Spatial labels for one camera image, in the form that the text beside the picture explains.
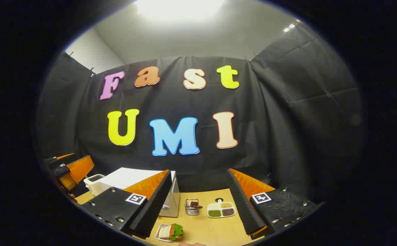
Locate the metal wire basket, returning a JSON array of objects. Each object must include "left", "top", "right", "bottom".
[{"left": 184, "top": 199, "right": 200, "bottom": 216}]

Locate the white microwave oven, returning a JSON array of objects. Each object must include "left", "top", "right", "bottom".
[{"left": 98, "top": 167, "right": 180, "bottom": 218}]

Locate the white divided dish with grains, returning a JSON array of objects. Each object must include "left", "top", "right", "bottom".
[{"left": 207, "top": 199, "right": 236, "bottom": 218}]

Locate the white rectangular tray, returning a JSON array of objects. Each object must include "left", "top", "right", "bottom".
[{"left": 154, "top": 224, "right": 175, "bottom": 243}]

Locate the sandwich with lettuce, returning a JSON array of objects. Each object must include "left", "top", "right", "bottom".
[{"left": 158, "top": 223, "right": 184, "bottom": 242}]

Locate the black backdrop cloth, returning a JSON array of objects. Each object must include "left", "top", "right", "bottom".
[{"left": 36, "top": 24, "right": 365, "bottom": 205}]

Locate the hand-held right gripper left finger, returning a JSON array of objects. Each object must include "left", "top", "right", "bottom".
[{"left": 82, "top": 169, "right": 173, "bottom": 240}]

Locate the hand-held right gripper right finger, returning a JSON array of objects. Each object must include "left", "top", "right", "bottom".
[{"left": 226, "top": 168, "right": 318, "bottom": 240}]

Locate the white toaster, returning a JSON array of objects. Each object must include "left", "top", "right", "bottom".
[{"left": 83, "top": 174, "right": 106, "bottom": 196}]

